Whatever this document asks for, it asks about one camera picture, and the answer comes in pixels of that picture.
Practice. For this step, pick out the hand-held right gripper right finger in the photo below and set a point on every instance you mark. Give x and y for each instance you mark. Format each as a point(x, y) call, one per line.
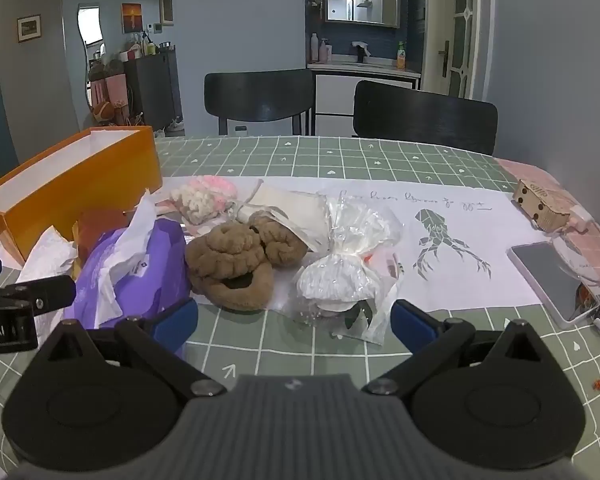
point(410, 322)

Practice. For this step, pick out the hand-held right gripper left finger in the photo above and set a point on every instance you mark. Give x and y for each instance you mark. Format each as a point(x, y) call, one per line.
point(177, 320)

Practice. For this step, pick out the brown plush toy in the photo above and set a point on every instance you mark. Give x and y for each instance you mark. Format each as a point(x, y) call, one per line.
point(220, 255)

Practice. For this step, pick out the clear bag with white flower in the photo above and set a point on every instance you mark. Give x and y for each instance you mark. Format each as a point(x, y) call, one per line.
point(340, 280)

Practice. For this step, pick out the orange cardboard box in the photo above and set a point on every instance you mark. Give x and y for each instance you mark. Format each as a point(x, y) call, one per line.
point(55, 200)

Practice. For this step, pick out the pink and white knitted item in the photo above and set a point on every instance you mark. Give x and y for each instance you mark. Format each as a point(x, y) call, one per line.
point(205, 200)

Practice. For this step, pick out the cream cloth pouch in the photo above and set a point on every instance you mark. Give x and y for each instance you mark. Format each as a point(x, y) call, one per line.
point(290, 205)

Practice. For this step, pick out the white crumpled paper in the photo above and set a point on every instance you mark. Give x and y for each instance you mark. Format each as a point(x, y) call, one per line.
point(45, 255)

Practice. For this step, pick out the purple and white plastic bag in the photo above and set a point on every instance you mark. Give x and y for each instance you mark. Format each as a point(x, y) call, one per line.
point(165, 265)

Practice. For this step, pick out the white printed table runner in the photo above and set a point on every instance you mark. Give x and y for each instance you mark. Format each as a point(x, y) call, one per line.
point(460, 280)

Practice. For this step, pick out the white smartphone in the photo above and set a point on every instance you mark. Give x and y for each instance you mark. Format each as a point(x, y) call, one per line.
point(545, 275)

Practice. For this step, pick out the wooden box with holes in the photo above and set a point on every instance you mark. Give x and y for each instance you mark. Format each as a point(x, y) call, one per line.
point(540, 205)

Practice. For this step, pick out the green checked tablecloth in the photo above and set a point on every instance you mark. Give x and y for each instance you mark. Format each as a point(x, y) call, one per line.
point(330, 157)

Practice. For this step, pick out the basketball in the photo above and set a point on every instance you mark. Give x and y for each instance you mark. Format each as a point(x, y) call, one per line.
point(105, 111)

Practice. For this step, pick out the white sneaker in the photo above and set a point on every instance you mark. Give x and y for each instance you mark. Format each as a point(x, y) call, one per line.
point(176, 125)

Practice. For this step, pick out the black chair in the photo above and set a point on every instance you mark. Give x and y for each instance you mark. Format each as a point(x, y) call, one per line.
point(260, 95)
point(425, 115)

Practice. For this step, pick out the pink gift bag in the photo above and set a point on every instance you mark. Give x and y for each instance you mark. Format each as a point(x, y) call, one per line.
point(116, 91)

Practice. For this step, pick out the dark grey cabinet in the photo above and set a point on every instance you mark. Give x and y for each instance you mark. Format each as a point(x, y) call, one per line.
point(155, 85)

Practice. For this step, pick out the white drawer cabinet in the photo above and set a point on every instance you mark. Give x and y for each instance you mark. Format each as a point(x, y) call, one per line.
point(335, 95)

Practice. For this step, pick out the small framed landscape picture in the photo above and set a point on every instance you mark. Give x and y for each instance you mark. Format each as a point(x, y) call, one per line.
point(29, 28)

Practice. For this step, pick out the wavy standing mirror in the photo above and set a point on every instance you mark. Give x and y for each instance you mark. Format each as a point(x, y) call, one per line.
point(90, 25)

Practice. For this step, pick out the green and orange bottle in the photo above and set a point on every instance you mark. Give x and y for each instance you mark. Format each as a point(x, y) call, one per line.
point(401, 57)

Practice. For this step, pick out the black spray bottle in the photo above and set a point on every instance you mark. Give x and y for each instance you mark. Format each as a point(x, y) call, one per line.
point(362, 52)

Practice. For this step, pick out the pink bottle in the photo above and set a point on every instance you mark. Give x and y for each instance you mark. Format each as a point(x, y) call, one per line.
point(324, 51)

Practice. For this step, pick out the sunset painting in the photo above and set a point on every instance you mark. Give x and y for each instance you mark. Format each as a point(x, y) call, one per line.
point(131, 17)

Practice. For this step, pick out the white bottle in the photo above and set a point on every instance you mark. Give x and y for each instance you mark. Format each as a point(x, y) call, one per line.
point(314, 50)

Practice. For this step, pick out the white door with glass panes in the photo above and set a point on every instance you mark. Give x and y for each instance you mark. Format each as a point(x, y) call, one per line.
point(460, 25)

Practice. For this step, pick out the light framed picture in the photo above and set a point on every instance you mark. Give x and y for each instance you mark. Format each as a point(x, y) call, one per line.
point(166, 7)

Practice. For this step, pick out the wall thermostat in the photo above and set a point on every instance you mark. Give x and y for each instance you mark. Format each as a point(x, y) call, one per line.
point(154, 28)

